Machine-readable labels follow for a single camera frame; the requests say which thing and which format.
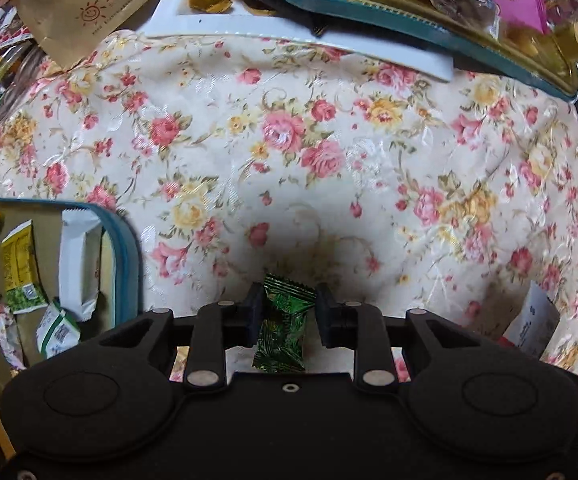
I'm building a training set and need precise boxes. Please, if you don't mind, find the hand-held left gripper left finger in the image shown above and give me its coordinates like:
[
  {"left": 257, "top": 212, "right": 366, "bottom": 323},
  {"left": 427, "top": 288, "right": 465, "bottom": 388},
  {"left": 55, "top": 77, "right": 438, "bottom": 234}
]
[{"left": 98, "top": 282, "right": 266, "bottom": 393}]

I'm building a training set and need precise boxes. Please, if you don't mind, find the clear packet of brown snack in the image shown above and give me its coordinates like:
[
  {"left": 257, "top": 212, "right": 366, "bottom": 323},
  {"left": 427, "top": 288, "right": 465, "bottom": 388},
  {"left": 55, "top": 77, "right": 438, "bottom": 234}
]
[{"left": 404, "top": 0, "right": 503, "bottom": 42}]

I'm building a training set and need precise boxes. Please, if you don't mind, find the floral tablecloth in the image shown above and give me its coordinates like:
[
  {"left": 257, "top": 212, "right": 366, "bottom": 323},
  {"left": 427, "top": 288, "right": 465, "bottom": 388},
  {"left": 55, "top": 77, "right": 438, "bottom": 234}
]
[{"left": 0, "top": 30, "right": 578, "bottom": 386}]

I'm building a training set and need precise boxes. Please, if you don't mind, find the heap of gold wrapped sweets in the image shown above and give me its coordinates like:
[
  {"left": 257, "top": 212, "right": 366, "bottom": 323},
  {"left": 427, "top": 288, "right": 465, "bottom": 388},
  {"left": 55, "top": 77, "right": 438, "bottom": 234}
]
[{"left": 500, "top": 20, "right": 578, "bottom": 62}]

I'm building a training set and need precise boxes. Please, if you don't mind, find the white strip snack packet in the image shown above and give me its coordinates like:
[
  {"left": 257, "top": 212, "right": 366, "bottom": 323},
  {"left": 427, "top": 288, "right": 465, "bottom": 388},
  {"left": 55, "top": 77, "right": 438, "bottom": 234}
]
[{"left": 500, "top": 280, "right": 562, "bottom": 359}]

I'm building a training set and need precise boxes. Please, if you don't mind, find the red white snack packet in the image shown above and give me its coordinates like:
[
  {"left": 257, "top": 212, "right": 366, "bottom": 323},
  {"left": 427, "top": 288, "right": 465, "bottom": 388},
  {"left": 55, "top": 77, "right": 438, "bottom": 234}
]
[{"left": 0, "top": 305, "right": 26, "bottom": 372}]

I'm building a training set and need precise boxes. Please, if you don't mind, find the kraft paper bag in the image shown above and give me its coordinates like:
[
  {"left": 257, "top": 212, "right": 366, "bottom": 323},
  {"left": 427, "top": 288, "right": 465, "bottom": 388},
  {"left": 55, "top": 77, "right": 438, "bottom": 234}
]
[{"left": 6, "top": 0, "right": 186, "bottom": 69}]

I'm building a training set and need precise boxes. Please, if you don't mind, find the teal gold tin of snacks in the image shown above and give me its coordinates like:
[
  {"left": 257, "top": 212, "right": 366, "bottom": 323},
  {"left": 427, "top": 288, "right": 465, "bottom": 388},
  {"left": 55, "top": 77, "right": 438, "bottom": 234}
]
[{"left": 264, "top": 0, "right": 578, "bottom": 102}]

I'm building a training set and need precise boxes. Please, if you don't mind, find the white flat tray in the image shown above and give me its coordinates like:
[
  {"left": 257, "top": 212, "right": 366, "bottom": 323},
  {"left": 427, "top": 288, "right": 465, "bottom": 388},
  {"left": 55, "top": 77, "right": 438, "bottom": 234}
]
[{"left": 144, "top": 0, "right": 456, "bottom": 84}]

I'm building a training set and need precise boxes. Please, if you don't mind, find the yellow green snack packet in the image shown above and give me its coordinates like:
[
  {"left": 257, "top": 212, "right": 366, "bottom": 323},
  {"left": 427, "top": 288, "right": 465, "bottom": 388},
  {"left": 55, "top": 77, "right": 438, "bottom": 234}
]
[{"left": 0, "top": 220, "right": 50, "bottom": 316}]

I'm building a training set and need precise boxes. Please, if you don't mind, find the green candy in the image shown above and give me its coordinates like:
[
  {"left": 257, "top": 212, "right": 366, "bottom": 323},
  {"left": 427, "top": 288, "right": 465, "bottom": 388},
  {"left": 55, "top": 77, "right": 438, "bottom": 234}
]
[{"left": 253, "top": 272, "right": 317, "bottom": 374}]

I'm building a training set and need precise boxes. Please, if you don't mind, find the pale grey long packet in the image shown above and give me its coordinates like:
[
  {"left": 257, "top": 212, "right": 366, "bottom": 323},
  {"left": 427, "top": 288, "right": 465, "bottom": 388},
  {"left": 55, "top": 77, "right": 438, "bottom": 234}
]
[{"left": 59, "top": 210, "right": 105, "bottom": 324}]

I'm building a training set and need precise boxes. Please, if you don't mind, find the green white snack packet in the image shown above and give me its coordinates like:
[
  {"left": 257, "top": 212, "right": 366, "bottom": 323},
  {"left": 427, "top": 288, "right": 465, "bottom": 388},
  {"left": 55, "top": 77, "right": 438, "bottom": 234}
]
[{"left": 36, "top": 300, "right": 82, "bottom": 359}]

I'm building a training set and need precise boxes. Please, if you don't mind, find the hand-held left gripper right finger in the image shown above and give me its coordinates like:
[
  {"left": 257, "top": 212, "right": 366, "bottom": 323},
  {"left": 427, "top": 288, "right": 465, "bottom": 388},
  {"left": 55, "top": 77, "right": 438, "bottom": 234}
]
[{"left": 315, "top": 281, "right": 486, "bottom": 394}]

